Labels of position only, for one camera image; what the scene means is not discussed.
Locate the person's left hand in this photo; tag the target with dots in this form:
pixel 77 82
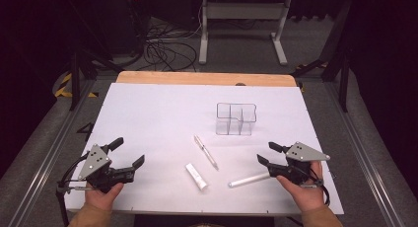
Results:
pixel 102 197

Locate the clear slim pen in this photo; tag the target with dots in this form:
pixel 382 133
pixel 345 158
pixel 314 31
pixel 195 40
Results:
pixel 206 152

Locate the white table mat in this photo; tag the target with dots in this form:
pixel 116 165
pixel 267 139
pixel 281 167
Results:
pixel 157 121

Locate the clear plastic pen holder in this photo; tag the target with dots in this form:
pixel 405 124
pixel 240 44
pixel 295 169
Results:
pixel 235 120

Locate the white marker pen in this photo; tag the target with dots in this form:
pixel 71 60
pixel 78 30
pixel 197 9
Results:
pixel 249 180

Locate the yellow black hazard tape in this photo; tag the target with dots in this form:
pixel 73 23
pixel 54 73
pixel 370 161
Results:
pixel 62 89

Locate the black tripod stand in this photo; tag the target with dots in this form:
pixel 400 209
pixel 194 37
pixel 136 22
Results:
pixel 76 79

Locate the aluminium rail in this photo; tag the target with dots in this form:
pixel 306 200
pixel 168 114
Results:
pixel 49 148
pixel 364 154

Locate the white eraser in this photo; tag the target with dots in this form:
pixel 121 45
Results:
pixel 196 176

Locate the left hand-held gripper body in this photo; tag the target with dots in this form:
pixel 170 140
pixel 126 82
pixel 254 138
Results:
pixel 95 161

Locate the white metal stand frame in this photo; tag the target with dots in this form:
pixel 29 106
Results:
pixel 244 11

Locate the person's right hand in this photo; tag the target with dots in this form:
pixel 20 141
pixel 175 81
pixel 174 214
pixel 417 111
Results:
pixel 305 194

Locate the black metal stand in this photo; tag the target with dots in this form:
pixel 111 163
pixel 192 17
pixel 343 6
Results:
pixel 343 75

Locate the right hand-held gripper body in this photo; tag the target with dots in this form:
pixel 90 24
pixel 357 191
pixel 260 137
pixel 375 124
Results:
pixel 302 153

